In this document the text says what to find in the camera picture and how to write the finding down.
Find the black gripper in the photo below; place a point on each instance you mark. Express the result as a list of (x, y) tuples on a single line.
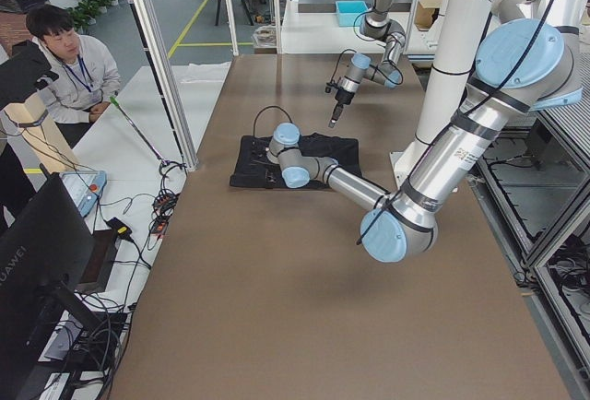
[(268, 160), (342, 96)]

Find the black printed t-shirt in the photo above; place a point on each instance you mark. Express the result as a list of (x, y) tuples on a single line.
[(342, 151)]

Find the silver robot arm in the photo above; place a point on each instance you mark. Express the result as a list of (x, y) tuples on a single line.
[(496, 60), (374, 25)]

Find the blue plastic bin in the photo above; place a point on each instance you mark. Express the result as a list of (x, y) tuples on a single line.
[(350, 12)]

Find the red black power strip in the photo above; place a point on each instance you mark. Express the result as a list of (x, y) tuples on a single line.
[(162, 209)]

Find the blue teach pendant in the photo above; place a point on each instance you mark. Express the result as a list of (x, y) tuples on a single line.
[(85, 188)]

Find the person in white hoodie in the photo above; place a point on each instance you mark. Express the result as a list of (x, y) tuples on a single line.
[(87, 74)]

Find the black Huawei monitor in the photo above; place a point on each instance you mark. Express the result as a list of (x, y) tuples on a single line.
[(43, 256)]

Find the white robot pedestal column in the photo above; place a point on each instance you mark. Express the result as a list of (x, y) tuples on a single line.
[(461, 25)]

